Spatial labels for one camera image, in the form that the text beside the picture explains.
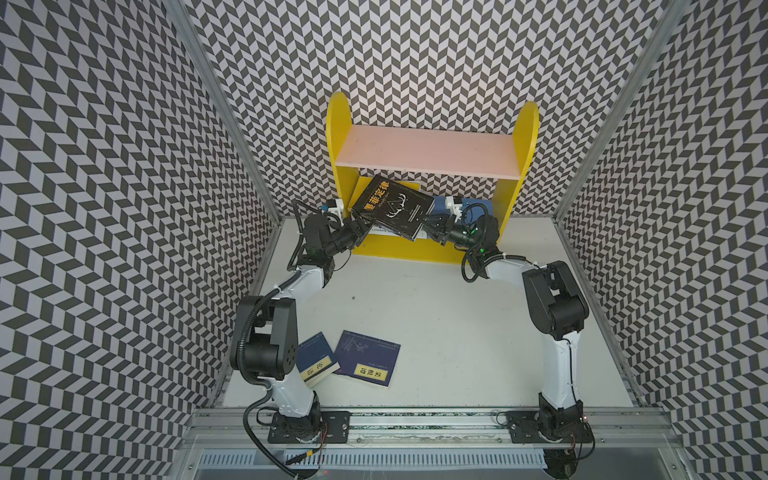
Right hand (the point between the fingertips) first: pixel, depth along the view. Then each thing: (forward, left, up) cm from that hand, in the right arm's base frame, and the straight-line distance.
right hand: (419, 221), depth 85 cm
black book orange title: (+4, +8, +2) cm, 9 cm away
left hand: (0, +12, +1) cm, 12 cm away
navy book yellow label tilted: (-33, +29, -20) cm, 48 cm away
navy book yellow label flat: (-31, +16, -22) cm, 42 cm away
